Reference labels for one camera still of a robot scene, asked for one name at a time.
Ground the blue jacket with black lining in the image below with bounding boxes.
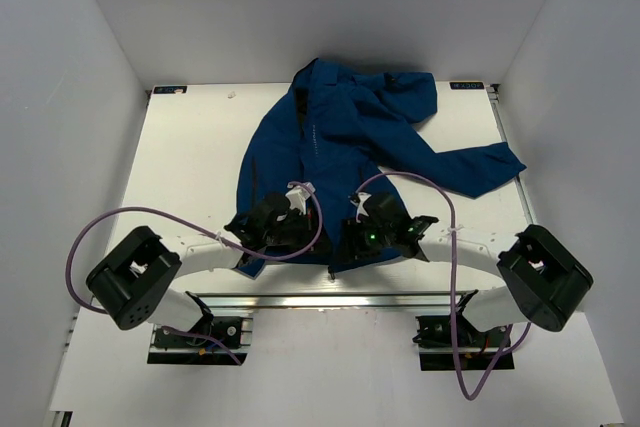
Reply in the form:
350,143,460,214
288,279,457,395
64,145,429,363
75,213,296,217
236,59,526,245

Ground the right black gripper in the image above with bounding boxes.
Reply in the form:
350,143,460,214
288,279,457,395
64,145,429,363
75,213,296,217
333,217,394,264

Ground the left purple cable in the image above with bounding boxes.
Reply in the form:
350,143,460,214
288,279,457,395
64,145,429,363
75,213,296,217
66,180,324,366

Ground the white front panel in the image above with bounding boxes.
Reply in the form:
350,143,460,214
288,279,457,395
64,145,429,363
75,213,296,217
51,310,622,426

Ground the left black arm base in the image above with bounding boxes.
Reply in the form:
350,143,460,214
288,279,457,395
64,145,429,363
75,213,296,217
147,299,254,367

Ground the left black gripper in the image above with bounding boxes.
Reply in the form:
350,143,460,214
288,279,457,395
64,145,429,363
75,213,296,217
263,208,334,254

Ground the blue table label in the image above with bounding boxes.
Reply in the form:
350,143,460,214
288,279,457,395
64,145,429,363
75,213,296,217
152,86,187,95
449,81,485,90

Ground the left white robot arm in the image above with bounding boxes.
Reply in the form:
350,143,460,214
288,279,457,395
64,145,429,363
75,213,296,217
86,182,324,346

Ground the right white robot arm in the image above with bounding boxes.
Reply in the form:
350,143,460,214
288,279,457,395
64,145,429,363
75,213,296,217
333,193,594,346

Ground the right blue table label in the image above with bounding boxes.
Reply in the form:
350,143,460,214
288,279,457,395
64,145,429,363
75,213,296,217
449,81,485,90

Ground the left blue table label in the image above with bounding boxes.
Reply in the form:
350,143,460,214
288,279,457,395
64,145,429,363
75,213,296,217
152,86,187,95

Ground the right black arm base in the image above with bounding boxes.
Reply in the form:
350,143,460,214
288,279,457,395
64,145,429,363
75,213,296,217
410,294,506,372

